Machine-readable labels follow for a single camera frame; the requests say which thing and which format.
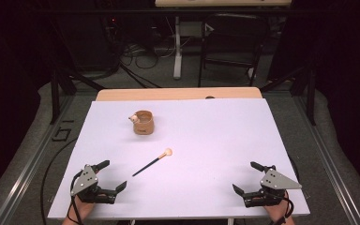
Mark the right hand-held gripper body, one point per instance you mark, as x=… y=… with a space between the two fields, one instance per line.
x=276 y=182

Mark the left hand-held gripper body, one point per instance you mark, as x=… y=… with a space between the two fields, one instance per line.
x=86 y=182

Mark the brown cup with animal figure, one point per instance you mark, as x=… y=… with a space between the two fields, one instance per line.
x=143 y=125

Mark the person's left hand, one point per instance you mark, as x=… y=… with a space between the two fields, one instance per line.
x=83 y=209

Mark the person's right hand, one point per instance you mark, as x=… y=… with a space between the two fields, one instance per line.
x=277 y=211

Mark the light wooden table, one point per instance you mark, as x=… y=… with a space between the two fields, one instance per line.
x=175 y=93

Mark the black equipment cabinet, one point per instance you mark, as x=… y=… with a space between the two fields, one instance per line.
x=86 y=40

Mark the black folding chair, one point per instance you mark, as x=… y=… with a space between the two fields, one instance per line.
x=231 y=34

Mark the white desk leg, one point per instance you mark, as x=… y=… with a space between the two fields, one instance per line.
x=177 y=53

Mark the light wooden desk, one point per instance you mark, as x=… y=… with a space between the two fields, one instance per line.
x=222 y=2

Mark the aluminium floor rail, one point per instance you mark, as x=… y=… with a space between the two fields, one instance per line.
x=325 y=162
x=28 y=165

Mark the black metal frame stand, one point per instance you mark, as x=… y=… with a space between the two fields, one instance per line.
x=55 y=93
x=310 y=93

